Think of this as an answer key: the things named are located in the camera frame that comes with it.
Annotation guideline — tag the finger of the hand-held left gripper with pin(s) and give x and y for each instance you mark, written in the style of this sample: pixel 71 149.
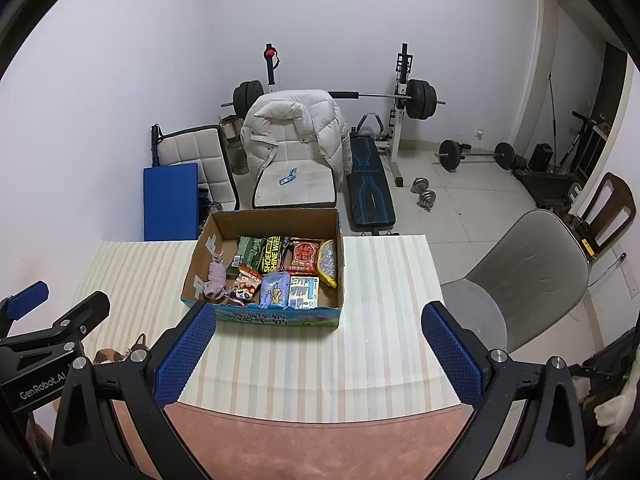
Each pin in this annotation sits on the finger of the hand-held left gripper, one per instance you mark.
pixel 85 312
pixel 27 299

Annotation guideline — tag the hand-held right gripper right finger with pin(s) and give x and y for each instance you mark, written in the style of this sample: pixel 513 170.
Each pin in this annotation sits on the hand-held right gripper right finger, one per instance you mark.
pixel 454 360

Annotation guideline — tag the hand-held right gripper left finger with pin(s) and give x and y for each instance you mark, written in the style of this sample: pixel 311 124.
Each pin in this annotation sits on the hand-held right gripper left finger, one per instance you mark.
pixel 184 356

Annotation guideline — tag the purple cloth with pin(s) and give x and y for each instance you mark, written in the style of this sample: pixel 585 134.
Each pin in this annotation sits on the purple cloth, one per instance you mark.
pixel 216 280

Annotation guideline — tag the printed cardboard box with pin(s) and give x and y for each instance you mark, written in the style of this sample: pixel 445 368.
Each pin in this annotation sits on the printed cardboard box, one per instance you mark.
pixel 260 317

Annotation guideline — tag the small panda snack packet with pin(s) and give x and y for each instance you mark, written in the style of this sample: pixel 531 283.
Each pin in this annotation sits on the small panda snack packet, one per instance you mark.
pixel 246 287

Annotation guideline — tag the blue tissue pack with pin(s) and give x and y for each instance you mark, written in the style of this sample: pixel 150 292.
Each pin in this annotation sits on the blue tissue pack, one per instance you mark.
pixel 274 290

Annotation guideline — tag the green snack packet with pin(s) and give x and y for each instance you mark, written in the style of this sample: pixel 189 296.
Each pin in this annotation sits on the green snack packet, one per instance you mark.
pixel 247 255

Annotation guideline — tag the black wipe packet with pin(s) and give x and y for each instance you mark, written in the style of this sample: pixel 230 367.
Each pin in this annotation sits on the black wipe packet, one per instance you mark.
pixel 272 257

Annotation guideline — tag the white and blue carton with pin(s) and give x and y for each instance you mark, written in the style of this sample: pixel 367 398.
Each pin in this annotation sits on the white and blue carton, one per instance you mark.
pixel 304 292

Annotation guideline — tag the red snack packet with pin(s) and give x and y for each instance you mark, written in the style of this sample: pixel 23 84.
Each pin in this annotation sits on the red snack packet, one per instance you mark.
pixel 304 256

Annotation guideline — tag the yellow banana-shaped pouch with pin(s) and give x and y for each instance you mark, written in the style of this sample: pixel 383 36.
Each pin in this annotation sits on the yellow banana-shaped pouch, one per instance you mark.
pixel 328 262

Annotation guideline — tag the calico cat figure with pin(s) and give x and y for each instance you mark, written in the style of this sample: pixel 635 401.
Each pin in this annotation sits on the calico cat figure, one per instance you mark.
pixel 107 356

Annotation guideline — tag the grey shell chair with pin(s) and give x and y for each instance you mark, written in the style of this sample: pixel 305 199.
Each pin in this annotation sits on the grey shell chair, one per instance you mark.
pixel 530 270

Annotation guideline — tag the striped table cloth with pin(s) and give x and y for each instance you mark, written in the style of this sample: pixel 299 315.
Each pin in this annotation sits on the striped table cloth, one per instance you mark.
pixel 310 370

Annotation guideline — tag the blue board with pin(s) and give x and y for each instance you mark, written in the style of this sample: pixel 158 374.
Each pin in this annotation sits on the blue board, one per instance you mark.
pixel 170 200

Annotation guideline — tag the white goose plush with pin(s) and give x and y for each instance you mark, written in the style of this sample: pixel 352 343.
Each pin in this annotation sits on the white goose plush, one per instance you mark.
pixel 615 410

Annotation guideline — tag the yellow tool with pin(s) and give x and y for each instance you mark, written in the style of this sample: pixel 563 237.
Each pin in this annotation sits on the yellow tool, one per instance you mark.
pixel 590 250

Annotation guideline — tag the black and blue weight bench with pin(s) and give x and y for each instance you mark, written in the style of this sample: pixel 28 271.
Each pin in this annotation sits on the black and blue weight bench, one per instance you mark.
pixel 370 190

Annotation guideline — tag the white padded chair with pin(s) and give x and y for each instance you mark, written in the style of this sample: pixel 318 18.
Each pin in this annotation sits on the white padded chair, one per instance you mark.
pixel 192 147

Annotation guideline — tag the white chair with jacket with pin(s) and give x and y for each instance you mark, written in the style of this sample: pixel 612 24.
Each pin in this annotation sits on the white chair with jacket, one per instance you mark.
pixel 305 191

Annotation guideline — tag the short barbell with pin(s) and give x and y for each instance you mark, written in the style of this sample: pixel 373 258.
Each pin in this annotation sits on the short barbell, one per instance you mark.
pixel 451 154

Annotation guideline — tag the small blue packet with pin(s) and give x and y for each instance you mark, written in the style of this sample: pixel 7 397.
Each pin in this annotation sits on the small blue packet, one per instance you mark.
pixel 288 176

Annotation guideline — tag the black weight plates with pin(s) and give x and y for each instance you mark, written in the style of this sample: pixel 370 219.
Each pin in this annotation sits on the black weight plates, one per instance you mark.
pixel 520 161

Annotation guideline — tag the brown wooden chair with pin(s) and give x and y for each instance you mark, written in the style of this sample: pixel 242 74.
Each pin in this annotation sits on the brown wooden chair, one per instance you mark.
pixel 607 210

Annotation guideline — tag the white barbell rack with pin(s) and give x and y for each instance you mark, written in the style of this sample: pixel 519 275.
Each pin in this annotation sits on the white barbell rack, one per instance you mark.
pixel 400 125

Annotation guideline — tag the black kick scooter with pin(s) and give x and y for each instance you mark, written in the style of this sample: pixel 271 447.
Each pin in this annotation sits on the black kick scooter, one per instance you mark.
pixel 580 140

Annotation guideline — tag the white puffer jacket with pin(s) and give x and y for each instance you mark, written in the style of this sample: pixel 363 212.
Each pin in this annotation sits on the white puffer jacket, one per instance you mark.
pixel 300 120

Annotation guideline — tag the barbell on rack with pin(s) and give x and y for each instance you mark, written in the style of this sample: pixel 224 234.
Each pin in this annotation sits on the barbell on rack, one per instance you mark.
pixel 420 99

